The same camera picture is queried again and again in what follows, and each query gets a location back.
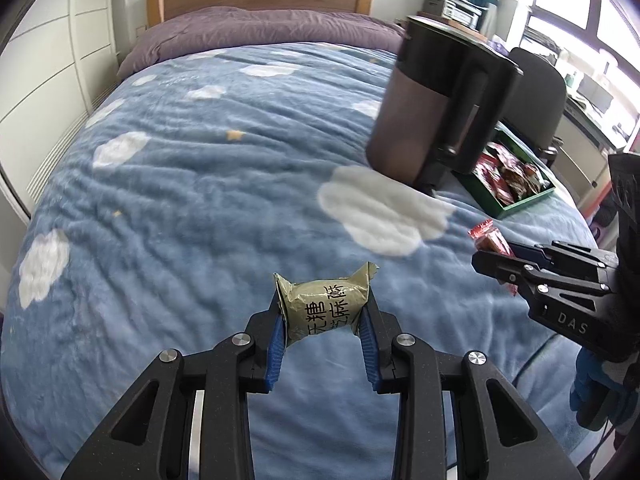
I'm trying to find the dark grey chair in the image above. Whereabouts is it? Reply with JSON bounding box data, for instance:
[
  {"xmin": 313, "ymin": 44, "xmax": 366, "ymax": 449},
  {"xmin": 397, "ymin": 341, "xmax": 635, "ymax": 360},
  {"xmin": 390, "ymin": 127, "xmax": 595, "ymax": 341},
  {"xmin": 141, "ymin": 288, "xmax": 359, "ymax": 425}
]
[{"xmin": 502, "ymin": 47, "xmax": 569, "ymax": 163}]

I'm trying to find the blue cloud-print blanket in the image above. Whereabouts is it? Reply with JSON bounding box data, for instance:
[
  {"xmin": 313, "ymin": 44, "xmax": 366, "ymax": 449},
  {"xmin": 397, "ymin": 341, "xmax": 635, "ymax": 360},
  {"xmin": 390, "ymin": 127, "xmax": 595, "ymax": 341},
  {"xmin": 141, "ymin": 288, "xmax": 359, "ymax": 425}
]
[{"xmin": 0, "ymin": 42, "xmax": 616, "ymax": 480}]

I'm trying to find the white wardrobe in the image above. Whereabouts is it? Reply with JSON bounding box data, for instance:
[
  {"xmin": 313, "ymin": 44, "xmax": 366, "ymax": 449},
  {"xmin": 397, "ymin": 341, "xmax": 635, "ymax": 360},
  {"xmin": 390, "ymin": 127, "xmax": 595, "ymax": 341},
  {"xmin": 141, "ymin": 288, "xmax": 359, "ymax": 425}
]
[{"xmin": 0, "ymin": 0, "xmax": 121, "ymax": 211}]

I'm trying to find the green tray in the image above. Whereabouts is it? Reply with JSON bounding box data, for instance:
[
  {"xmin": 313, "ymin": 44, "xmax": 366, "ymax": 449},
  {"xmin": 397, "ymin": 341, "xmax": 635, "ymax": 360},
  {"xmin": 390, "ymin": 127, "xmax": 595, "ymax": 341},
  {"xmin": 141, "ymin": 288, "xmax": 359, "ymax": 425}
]
[{"xmin": 452, "ymin": 125, "xmax": 557, "ymax": 219}]

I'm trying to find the brown black electric kettle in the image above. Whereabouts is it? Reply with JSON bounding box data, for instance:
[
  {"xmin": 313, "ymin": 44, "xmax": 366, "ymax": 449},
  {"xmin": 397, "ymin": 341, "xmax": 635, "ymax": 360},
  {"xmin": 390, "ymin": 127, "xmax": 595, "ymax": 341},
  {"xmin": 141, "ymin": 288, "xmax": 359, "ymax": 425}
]
[{"xmin": 365, "ymin": 15, "xmax": 523, "ymax": 196}]

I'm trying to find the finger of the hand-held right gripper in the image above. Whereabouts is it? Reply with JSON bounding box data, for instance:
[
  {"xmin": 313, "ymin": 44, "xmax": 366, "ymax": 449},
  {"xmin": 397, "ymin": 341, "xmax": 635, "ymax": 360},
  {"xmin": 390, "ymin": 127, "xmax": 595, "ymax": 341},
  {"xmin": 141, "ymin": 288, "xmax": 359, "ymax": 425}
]
[
  {"xmin": 509, "ymin": 240, "xmax": 620, "ymax": 272},
  {"xmin": 471, "ymin": 251, "xmax": 608, "ymax": 300}
]

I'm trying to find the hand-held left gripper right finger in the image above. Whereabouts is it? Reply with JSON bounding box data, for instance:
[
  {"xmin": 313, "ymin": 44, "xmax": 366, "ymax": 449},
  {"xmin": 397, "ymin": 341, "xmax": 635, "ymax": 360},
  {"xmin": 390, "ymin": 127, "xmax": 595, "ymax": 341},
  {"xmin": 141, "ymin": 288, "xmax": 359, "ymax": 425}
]
[{"xmin": 357, "ymin": 304, "xmax": 571, "ymax": 480}]

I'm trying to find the green candy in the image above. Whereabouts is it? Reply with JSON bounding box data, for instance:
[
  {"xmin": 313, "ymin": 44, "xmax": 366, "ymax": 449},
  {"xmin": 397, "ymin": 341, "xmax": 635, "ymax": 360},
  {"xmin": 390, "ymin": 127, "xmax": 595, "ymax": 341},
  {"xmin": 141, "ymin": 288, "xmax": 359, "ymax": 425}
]
[{"xmin": 272, "ymin": 261, "xmax": 379, "ymax": 347}]

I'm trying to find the white printer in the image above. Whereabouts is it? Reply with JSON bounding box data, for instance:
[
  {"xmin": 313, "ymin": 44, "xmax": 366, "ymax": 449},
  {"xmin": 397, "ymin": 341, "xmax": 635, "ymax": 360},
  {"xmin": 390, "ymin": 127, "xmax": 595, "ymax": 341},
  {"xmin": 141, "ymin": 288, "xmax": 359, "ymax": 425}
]
[{"xmin": 424, "ymin": 0, "xmax": 488, "ymax": 25}]

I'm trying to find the person's right hand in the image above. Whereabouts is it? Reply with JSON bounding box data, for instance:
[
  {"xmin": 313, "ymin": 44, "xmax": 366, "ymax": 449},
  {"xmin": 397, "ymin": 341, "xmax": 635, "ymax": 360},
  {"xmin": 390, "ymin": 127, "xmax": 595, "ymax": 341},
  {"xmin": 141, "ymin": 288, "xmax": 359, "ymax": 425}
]
[{"xmin": 570, "ymin": 347, "xmax": 638, "ymax": 431}]

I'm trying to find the small red candy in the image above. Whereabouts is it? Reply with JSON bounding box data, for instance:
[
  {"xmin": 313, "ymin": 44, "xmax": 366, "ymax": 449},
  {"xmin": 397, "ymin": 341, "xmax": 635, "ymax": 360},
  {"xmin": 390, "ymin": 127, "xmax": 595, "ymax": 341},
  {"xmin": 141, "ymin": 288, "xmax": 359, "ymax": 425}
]
[{"xmin": 468, "ymin": 221, "xmax": 521, "ymax": 296}]

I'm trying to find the purple pillow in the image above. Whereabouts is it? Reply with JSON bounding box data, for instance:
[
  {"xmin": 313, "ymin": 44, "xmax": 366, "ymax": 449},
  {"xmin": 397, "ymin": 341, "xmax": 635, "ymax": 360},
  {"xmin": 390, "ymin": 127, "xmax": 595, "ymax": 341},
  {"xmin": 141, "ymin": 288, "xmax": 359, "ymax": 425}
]
[{"xmin": 116, "ymin": 6, "xmax": 408, "ymax": 80}]

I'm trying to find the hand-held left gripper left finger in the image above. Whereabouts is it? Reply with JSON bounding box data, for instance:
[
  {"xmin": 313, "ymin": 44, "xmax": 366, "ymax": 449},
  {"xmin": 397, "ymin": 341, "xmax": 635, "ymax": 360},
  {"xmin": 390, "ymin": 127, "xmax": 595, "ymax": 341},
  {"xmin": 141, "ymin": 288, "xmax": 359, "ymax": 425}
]
[{"xmin": 60, "ymin": 292, "xmax": 288, "ymax": 480}]

